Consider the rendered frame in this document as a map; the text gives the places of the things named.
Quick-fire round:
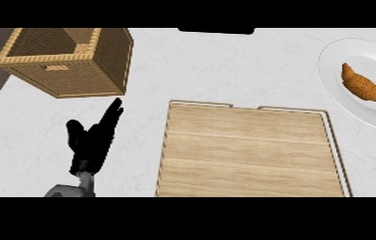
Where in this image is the white plate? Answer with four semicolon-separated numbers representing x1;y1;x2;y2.
317;38;376;128

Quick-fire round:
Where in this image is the black appliance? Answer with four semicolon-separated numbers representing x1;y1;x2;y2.
177;28;256;36

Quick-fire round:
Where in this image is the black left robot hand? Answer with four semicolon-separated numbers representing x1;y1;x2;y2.
65;97;125;176

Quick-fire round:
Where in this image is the golden brown croissant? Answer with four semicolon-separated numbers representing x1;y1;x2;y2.
339;62;376;103

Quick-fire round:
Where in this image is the brown wicker basket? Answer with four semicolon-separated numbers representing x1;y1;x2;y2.
0;28;135;100

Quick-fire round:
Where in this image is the pale wooden tray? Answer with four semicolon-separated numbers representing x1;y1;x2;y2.
155;100;354;198

